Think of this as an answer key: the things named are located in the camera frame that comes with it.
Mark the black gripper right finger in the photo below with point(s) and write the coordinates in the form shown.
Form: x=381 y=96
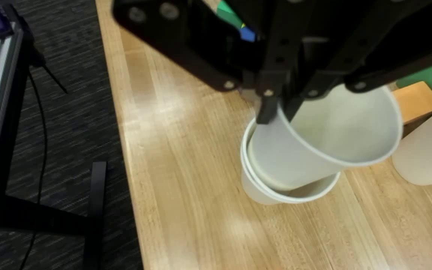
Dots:
x=326 y=69

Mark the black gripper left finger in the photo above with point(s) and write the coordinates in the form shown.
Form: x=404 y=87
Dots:
x=269 y=107

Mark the small orange foam block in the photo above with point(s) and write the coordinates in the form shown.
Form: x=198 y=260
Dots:
x=416 y=102

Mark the small green foam arch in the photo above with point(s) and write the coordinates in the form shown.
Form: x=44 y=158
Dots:
x=228 y=12

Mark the black metal table frame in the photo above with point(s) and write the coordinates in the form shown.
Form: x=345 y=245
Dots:
x=96 y=210

